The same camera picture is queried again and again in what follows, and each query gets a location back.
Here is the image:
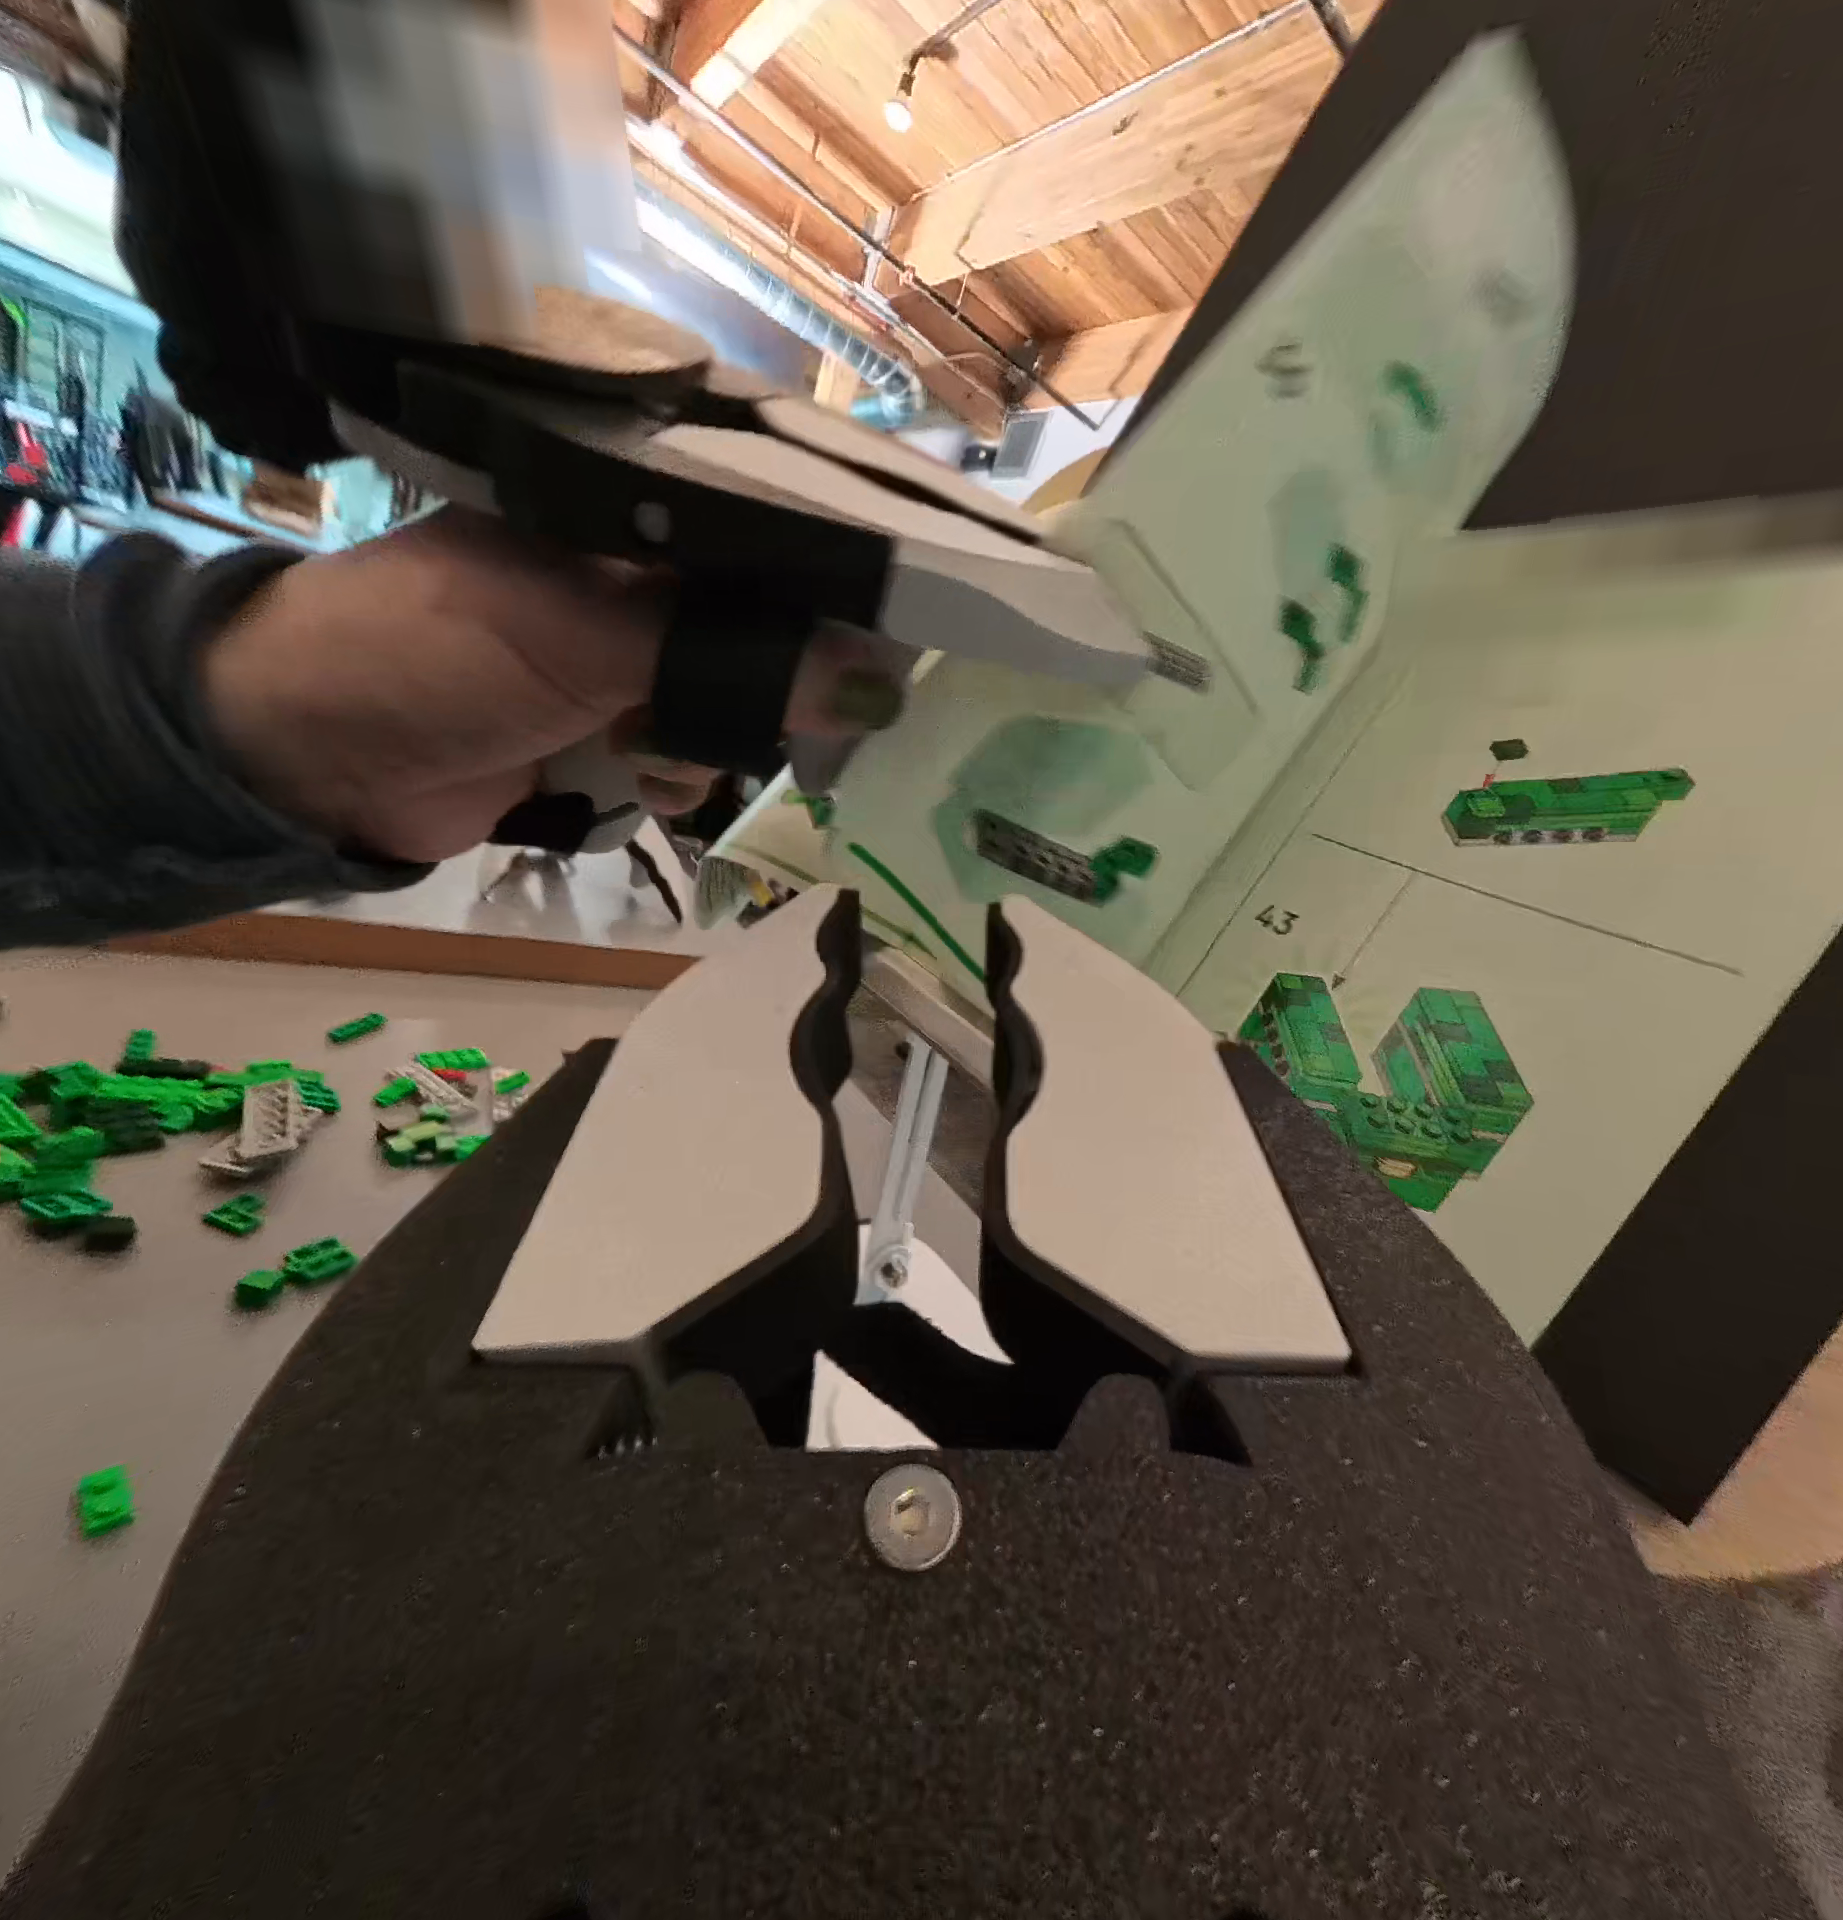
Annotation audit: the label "clothes rack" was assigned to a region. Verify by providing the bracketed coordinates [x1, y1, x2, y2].
[0, 223, 252, 552]

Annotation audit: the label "green brick instruction booklet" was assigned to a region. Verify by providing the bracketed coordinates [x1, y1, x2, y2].
[695, 25, 1843, 1352]

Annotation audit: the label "pile of green bricks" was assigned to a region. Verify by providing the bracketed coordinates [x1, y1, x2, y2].
[0, 1009, 535, 1315]

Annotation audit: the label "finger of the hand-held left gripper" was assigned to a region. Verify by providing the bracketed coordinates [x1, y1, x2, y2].
[875, 538, 1218, 698]
[645, 395, 1052, 548]

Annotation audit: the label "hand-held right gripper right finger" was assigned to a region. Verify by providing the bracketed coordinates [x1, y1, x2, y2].
[979, 897, 1359, 1377]

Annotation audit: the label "white metal bracket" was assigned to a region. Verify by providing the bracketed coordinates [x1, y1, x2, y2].
[855, 1041, 957, 1310]

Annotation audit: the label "chair legs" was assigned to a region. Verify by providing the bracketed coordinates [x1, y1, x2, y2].
[478, 833, 688, 925]

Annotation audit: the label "silver ventilation duct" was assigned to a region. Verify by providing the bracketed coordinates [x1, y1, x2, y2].
[633, 193, 927, 430]

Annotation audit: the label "person's left forearm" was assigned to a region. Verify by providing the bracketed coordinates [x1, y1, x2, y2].
[0, 532, 431, 963]

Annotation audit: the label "person's left hand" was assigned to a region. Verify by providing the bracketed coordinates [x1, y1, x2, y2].
[198, 505, 919, 876]

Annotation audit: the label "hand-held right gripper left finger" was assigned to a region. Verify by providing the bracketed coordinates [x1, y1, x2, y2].
[472, 885, 865, 1367]

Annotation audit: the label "ceiling track light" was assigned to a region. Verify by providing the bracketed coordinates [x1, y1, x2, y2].
[879, 36, 966, 140]

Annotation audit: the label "grey long plate brick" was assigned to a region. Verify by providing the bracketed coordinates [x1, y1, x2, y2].
[198, 1078, 318, 1182]

